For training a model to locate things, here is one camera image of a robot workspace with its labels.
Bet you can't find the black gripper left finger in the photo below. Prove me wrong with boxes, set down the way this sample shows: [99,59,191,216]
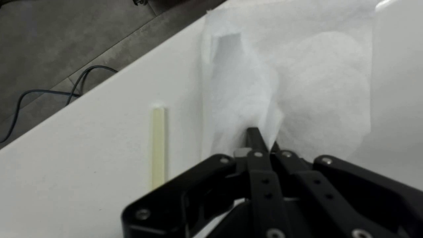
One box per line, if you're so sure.
[121,128,286,238]

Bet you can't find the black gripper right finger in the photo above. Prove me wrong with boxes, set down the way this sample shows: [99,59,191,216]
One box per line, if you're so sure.
[271,144,423,238]

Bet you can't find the cream plastic knife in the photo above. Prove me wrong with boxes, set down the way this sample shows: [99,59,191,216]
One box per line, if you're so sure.
[152,107,166,187]

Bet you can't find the black floor cable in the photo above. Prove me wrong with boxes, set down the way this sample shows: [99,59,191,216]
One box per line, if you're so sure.
[0,64,119,145]

